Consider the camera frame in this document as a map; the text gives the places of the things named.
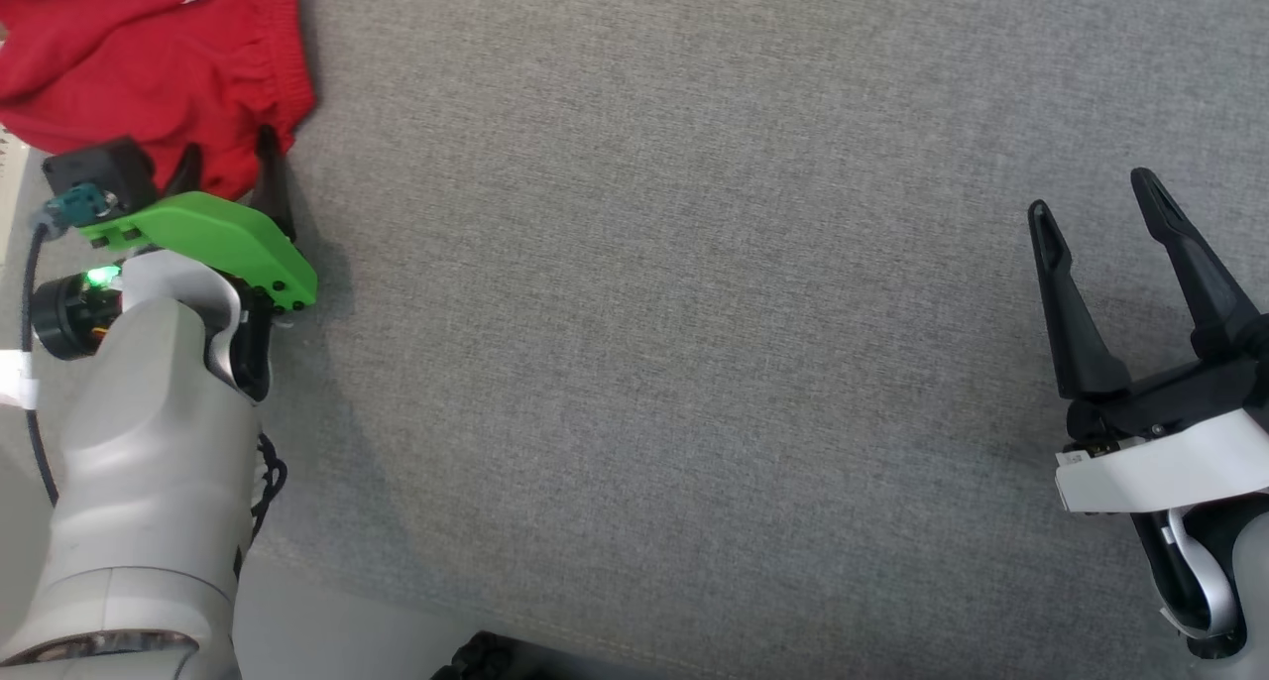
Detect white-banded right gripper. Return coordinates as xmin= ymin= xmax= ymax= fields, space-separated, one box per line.
xmin=1028 ymin=168 xmax=1269 ymax=515

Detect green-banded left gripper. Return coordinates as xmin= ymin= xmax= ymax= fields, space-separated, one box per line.
xmin=28 ymin=124 xmax=319 ymax=363

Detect red shorts with white trim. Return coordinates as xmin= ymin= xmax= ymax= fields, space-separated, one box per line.
xmin=0 ymin=0 xmax=316 ymax=203

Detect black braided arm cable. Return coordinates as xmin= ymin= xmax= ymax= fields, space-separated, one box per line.
xmin=234 ymin=430 xmax=289 ymax=577

